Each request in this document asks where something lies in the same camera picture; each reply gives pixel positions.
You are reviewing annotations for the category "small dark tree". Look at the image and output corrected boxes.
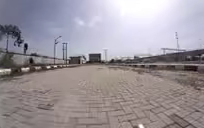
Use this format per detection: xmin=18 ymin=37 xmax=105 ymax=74
xmin=23 ymin=42 xmax=29 ymax=55

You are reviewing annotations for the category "long pale wall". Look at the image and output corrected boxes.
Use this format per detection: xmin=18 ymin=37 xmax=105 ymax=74
xmin=0 ymin=49 xmax=68 ymax=68

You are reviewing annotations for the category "elevated grey bridge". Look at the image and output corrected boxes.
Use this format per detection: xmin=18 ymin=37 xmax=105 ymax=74
xmin=125 ymin=47 xmax=204 ymax=64

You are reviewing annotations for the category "grey brick paved road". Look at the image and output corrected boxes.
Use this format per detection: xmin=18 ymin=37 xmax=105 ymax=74
xmin=0 ymin=64 xmax=204 ymax=128

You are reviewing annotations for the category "tall mast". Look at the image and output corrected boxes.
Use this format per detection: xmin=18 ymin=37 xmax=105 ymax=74
xmin=174 ymin=31 xmax=181 ymax=51

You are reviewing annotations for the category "low pale building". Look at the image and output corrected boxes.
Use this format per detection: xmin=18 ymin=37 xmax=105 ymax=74
xmin=69 ymin=55 xmax=87 ymax=65

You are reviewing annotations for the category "black and white kerb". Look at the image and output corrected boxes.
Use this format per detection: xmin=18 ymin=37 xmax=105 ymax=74
xmin=0 ymin=63 xmax=81 ymax=78
xmin=113 ymin=63 xmax=204 ymax=74

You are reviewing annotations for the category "tall dark tree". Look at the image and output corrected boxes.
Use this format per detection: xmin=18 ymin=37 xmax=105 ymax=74
xmin=0 ymin=23 xmax=25 ymax=54

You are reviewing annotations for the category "double utility pole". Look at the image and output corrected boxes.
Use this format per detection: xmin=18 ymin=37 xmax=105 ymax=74
xmin=61 ymin=41 xmax=69 ymax=65

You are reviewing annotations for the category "street lamp pole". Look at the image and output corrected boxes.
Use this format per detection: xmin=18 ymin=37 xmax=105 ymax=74
xmin=53 ymin=35 xmax=63 ymax=65

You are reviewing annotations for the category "pale tower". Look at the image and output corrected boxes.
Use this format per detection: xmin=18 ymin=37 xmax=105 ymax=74
xmin=103 ymin=48 xmax=109 ymax=62

